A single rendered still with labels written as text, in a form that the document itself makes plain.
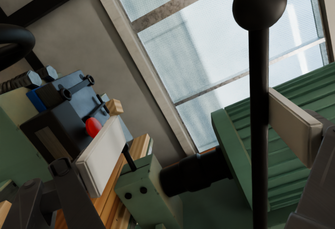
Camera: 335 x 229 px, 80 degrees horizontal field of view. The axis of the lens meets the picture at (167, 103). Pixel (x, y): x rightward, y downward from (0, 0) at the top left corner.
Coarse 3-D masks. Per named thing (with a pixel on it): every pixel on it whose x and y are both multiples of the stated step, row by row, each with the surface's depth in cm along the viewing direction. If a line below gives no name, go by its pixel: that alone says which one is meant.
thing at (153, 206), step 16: (144, 160) 38; (128, 176) 36; (144, 176) 34; (128, 192) 34; (144, 192) 33; (160, 192) 34; (128, 208) 35; (144, 208) 35; (160, 208) 35; (176, 208) 38; (144, 224) 37; (176, 224) 36
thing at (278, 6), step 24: (240, 0) 13; (264, 0) 12; (240, 24) 14; (264, 24) 13; (264, 48) 14; (264, 72) 15; (264, 96) 16; (264, 120) 16; (264, 144) 17; (264, 168) 18; (264, 192) 19; (264, 216) 20
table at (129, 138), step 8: (104, 96) 59; (120, 120) 62; (128, 136) 63; (128, 144) 61; (0, 184) 26; (8, 184) 26; (0, 192) 25; (8, 192) 25; (16, 192) 26; (0, 200) 24; (8, 200) 25
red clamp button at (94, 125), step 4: (88, 120) 26; (92, 120) 27; (96, 120) 27; (88, 124) 26; (92, 124) 26; (96, 124) 27; (100, 124) 28; (88, 128) 26; (92, 128) 26; (96, 128) 26; (100, 128) 27; (88, 132) 26; (92, 132) 26; (96, 132) 26; (92, 136) 26
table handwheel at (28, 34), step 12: (0, 24) 28; (12, 24) 31; (0, 36) 28; (12, 36) 30; (24, 36) 32; (0, 48) 37; (12, 48) 38; (24, 48) 39; (0, 60) 43; (12, 60) 43
